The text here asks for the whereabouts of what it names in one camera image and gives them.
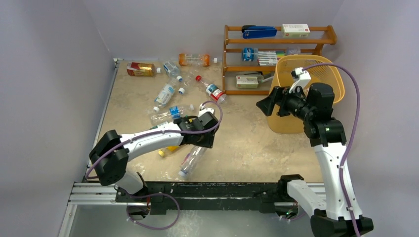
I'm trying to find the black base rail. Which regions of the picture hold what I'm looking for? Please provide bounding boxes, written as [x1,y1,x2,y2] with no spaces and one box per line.
[114,175,310,217]

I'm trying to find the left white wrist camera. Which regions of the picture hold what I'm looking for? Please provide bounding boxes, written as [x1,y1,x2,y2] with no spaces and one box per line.
[198,107,215,119]

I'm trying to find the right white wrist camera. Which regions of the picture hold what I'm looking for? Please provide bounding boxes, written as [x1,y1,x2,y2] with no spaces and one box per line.
[289,67,311,94]

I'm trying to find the orange label bottle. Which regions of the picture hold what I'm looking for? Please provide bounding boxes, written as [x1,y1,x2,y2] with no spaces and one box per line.
[178,53,220,67]

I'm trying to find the yellow juice bottle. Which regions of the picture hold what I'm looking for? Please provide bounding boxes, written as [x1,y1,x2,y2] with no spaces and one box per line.
[158,146,179,158]

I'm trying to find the green label bottle green cap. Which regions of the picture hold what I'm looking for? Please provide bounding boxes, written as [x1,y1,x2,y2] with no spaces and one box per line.
[149,116,190,130]

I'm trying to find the brown tea bottle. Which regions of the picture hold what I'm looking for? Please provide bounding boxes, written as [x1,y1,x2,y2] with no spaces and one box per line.
[126,62,162,77]

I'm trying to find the red label bottle right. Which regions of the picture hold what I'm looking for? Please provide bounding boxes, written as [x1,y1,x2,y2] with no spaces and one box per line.
[195,75,227,104]

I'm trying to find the coloured marker pack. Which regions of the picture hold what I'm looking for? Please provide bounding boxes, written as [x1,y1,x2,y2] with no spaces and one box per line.
[257,50,286,66]

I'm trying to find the white green box top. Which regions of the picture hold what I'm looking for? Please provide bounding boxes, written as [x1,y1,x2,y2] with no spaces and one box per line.
[281,24,311,39]

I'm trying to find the yellow plastic bin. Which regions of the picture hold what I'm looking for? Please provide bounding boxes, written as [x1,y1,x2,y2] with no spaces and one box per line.
[267,54,345,134]

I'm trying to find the small clear jar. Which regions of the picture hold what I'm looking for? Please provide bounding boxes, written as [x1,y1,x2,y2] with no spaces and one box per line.
[286,48,301,55]

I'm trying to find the blue stapler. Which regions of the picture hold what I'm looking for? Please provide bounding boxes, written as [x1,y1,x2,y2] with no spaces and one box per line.
[241,25,277,39]

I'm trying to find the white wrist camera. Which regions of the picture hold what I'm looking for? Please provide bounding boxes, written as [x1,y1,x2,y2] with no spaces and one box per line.
[289,67,311,94]
[198,107,215,119]

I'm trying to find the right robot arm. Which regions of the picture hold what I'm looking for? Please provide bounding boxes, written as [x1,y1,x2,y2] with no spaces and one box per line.
[256,82,374,237]

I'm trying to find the wooden shelf rack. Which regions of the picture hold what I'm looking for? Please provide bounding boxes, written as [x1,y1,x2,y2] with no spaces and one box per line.
[221,25,337,95]

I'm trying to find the blue tape roll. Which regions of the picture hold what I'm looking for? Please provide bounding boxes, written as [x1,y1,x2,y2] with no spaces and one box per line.
[241,47,258,62]

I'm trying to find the aluminium frame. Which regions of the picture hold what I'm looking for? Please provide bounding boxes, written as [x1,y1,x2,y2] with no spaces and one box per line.
[57,58,338,237]

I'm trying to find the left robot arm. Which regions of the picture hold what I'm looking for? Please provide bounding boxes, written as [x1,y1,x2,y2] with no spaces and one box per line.
[87,112,220,202]

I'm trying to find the crushed blue label bottle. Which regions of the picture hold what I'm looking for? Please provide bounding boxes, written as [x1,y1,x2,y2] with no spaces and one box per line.
[149,104,195,125]

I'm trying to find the white box lower shelf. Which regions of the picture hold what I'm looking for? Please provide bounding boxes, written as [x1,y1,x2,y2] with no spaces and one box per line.
[236,75,259,88]

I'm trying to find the white label bottle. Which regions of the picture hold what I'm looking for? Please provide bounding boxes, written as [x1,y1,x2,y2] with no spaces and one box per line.
[154,76,183,107]

